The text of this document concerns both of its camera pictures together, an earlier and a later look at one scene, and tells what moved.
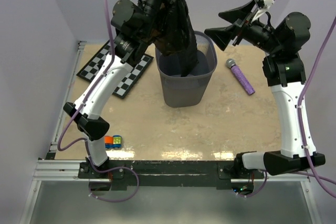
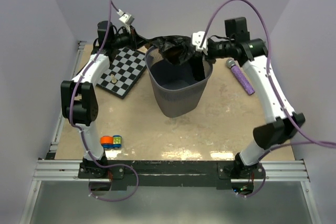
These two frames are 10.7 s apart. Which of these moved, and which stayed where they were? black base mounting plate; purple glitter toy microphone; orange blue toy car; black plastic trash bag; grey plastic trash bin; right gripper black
Moved: grey plastic trash bin; right gripper black; black plastic trash bag
Stayed: purple glitter toy microphone; black base mounting plate; orange blue toy car
